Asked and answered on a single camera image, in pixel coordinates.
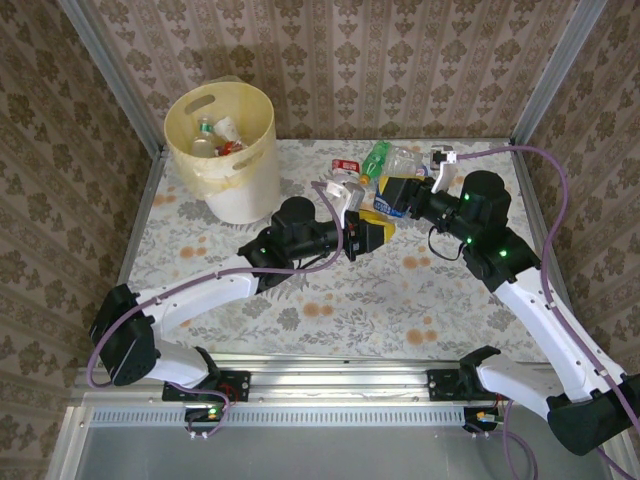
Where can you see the blue label white cap bottle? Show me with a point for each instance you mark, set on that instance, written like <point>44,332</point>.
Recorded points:
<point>387,207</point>

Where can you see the red lid clear bottle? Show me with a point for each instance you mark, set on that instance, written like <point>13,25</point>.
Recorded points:
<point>227,148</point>

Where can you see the crushed white red print bottle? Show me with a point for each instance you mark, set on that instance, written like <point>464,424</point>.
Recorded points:
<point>227,129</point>

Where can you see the clear bottle small green label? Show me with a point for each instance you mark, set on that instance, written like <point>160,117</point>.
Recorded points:
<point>202,145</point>

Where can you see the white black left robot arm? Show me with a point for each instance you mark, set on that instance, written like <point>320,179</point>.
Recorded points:
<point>200,295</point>

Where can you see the cream plastic bin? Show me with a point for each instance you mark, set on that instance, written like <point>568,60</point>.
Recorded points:
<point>250,195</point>

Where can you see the clear bottle purple label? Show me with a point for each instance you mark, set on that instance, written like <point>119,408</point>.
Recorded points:
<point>405,157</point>

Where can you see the green plastic bottle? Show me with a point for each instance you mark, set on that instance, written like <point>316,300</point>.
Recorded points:
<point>377,157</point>

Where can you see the floral fern print tablecloth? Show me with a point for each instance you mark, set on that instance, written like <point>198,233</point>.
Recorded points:
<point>350,325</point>

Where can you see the black controller board green light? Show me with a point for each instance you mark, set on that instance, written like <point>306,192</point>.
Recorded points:
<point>212,411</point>

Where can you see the black controller board orange plug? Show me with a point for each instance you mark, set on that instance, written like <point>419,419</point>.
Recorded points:
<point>482,417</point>

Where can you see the aluminium table side frame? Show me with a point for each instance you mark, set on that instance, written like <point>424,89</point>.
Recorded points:
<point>530,180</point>
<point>145,200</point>

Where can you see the aluminium frame post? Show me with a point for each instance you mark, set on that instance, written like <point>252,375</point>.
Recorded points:
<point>115,75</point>
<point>556,75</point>

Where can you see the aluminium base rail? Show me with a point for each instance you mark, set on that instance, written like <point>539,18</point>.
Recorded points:
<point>340,385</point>

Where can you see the grey metal base plate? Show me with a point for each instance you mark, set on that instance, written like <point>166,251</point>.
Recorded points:
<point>325,455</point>

